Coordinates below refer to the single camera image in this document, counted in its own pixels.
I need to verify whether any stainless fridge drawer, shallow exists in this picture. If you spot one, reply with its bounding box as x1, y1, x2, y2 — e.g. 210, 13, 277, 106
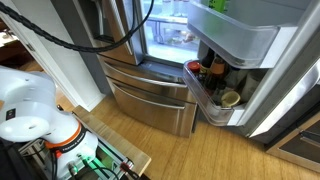
99, 55, 198, 105

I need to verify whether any stainless fridge drawer, deep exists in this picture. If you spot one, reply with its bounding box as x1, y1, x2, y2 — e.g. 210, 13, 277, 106
106, 77, 198, 139

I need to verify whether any fridge body with lit interior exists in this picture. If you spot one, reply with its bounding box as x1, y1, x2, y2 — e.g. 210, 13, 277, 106
139, 0, 202, 65

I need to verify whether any red capped bottle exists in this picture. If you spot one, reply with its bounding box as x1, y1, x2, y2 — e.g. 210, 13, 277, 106
187, 60, 202, 77

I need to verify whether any dark bottle with yellow label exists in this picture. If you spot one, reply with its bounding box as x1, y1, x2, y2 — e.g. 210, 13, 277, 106
199, 48, 216, 77

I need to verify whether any brown bottle with orange label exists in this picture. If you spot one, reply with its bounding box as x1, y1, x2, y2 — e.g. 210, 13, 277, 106
209, 54, 228, 92

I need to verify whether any glass fridge shelf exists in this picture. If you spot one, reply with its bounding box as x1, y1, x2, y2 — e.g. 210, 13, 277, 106
146, 14, 189, 25

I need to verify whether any stainless fridge door with display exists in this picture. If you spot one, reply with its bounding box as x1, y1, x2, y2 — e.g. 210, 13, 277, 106
71, 0, 146, 66

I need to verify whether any fridge door with bins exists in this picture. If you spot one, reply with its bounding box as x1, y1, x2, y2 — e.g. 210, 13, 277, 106
181, 0, 320, 138

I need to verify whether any small clear door bin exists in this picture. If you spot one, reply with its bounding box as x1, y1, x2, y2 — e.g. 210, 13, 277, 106
182, 59, 246, 127

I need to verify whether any wooden base board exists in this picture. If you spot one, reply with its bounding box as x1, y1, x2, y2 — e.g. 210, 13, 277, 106
71, 105, 153, 178

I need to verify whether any yellow lidded jar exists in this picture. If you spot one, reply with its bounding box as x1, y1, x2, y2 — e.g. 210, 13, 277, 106
220, 90, 242, 109

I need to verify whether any clear glass jar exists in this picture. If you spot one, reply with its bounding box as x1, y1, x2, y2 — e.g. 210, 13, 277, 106
182, 0, 191, 18
161, 0, 173, 16

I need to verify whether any large clear door bin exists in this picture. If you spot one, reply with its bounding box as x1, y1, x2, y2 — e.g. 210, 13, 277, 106
186, 0, 280, 70

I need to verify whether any pale white jar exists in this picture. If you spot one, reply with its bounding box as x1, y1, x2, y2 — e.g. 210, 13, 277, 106
239, 70, 265, 103

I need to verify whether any green carton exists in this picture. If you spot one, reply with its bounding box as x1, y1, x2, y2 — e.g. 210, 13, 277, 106
208, 0, 232, 14

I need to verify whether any grey kitchen cabinet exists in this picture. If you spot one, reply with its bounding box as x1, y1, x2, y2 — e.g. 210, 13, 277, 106
265, 109, 320, 174

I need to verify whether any silver handle of deep drawer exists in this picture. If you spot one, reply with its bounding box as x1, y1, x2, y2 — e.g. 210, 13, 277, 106
110, 81, 187, 111

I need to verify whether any silver handle of shallow drawer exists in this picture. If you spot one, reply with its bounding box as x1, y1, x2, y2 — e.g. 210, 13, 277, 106
102, 61, 188, 90

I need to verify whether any aluminium profile frame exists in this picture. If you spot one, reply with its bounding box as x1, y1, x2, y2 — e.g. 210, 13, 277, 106
18, 133, 135, 180

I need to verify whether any white door frame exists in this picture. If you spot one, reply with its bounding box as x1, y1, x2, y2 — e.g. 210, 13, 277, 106
0, 0, 107, 113

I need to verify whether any black braided cable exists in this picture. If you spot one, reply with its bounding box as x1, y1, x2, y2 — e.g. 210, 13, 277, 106
0, 0, 156, 54

